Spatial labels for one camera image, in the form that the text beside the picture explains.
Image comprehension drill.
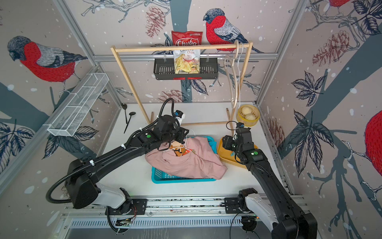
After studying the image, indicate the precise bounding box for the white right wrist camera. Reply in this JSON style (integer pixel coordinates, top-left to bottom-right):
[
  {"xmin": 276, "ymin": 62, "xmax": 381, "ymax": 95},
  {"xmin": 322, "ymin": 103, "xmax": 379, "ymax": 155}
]
[{"xmin": 236, "ymin": 122, "xmax": 246, "ymax": 131}]

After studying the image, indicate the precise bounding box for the yellow bowl with buns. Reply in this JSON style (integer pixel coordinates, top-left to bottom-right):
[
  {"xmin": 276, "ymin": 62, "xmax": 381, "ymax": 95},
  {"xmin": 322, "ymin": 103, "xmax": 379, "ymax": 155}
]
[{"xmin": 236, "ymin": 105, "xmax": 261, "ymax": 127}]

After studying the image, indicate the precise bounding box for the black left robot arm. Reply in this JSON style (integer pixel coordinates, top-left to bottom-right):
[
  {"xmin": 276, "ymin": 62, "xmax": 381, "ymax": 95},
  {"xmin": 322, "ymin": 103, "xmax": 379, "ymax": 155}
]
[{"xmin": 45, "ymin": 106, "xmax": 189, "ymax": 215}]

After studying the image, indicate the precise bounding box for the white wire wall shelf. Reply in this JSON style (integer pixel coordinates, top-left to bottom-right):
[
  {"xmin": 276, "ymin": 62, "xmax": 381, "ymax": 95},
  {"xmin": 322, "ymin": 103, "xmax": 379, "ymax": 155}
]
[{"xmin": 47, "ymin": 73, "xmax": 109, "ymax": 136}]

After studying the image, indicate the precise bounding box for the yellow plastic tray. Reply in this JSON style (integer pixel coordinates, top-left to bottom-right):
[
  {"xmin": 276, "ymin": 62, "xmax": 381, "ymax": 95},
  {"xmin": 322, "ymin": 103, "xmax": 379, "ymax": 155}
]
[{"xmin": 217, "ymin": 139, "xmax": 247, "ymax": 169}]

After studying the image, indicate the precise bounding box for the white wire hanger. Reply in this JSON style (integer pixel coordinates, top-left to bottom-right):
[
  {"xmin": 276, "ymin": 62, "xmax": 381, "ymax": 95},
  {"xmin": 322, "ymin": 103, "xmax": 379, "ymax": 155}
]
[{"xmin": 233, "ymin": 40, "xmax": 244, "ymax": 99}]

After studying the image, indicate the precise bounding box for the wooden clothes rack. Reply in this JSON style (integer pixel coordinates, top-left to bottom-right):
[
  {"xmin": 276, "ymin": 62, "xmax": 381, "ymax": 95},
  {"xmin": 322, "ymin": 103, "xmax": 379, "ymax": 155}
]
[{"xmin": 110, "ymin": 41, "xmax": 253, "ymax": 124}]

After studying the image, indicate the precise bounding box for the white hanger of pink shirt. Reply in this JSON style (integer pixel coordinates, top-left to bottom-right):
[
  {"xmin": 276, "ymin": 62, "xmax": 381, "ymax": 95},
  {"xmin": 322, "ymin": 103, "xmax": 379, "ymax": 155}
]
[{"xmin": 178, "ymin": 137, "xmax": 197, "ymax": 156}]

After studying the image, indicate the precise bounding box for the wooden ring hanger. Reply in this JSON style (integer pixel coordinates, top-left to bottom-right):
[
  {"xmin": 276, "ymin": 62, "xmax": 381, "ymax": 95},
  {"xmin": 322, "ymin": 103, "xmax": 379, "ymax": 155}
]
[{"xmin": 224, "ymin": 55, "xmax": 239, "ymax": 110}]

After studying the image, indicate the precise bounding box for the teal plastic laundry basket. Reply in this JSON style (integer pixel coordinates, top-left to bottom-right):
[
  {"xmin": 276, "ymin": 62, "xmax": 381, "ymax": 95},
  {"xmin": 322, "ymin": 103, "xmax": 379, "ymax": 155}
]
[{"xmin": 151, "ymin": 136, "xmax": 217, "ymax": 184}]

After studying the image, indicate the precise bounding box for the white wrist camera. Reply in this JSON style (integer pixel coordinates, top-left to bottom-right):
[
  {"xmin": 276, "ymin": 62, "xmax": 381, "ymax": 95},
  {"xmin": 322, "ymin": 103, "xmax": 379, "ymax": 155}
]
[
  {"xmin": 174, "ymin": 110, "xmax": 185, "ymax": 125},
  {"xmin": 236, "ymin": 122, "xmax": 246, "ymax": 131}
]

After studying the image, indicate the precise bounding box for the red Chuba chips bag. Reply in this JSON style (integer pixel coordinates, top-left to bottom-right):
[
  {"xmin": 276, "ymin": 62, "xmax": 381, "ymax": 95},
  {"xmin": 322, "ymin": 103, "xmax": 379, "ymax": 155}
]
[{"xmin": 172, "ymin": 31, "xmax": 203, "ymax": 74}]

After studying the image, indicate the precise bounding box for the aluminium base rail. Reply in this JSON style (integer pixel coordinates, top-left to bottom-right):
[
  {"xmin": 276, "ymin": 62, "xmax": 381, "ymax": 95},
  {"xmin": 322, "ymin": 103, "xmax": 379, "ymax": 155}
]
[{"xmin": 55, "ymin": 194, "xmax": 277, "ymax": 237}]

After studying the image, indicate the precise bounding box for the black wall basket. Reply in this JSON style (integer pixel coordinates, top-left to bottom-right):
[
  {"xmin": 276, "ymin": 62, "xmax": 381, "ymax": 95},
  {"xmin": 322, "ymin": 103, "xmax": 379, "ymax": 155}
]
[{"xmin": 153, "ymin": 57, "xmax": 218, "ymax": 80}]

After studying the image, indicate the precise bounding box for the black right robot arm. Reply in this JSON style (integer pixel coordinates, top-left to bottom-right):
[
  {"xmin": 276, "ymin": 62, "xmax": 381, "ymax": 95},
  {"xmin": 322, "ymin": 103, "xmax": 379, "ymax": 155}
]
[{"xmin": 222, "ymin": 122, "xmax": 317, "ymax": 239}]

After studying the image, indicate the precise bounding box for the pink-grey t-shirt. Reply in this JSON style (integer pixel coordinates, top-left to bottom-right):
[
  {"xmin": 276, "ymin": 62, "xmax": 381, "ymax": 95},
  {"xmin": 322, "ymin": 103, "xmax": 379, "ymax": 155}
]
[{"xmin": 145, "ymin": 136, "xmax": 227, "ymax": 180}]

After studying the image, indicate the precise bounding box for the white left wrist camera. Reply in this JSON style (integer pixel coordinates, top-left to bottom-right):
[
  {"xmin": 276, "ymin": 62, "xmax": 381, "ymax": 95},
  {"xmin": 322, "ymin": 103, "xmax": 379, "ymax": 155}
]
[{"xmin": 174, "ymin": 110, "xmax": 185, "ymax": 125}]

